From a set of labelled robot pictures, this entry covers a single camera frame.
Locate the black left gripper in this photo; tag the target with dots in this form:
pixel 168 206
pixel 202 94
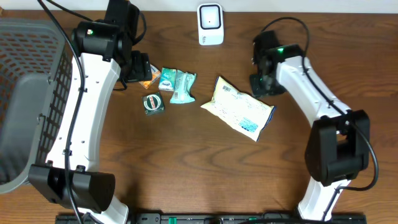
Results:
pixel 143 71

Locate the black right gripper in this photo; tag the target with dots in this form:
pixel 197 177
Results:
pixel 258 92

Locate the teal kleenex tissue pack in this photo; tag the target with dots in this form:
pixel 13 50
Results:
pixel 167 79

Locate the white snack bag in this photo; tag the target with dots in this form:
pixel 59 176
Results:
pixel 240 111

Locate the black box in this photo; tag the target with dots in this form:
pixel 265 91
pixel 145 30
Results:
pixel 153 104

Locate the teal wet wipes pack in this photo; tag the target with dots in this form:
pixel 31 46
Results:
pixel 183 83

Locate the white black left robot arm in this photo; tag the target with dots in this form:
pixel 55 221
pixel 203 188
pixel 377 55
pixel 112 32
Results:
pixel 70 176

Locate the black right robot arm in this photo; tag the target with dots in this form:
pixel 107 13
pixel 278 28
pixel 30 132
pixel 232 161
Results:
pixel 336 151

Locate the white barcode scanner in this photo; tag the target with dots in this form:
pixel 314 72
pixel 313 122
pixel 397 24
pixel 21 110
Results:
pixel 210 24

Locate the grey plastic basket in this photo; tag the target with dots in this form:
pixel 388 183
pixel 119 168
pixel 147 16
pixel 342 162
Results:
pixel 36 73

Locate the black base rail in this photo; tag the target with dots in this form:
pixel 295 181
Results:
pixel 155 218

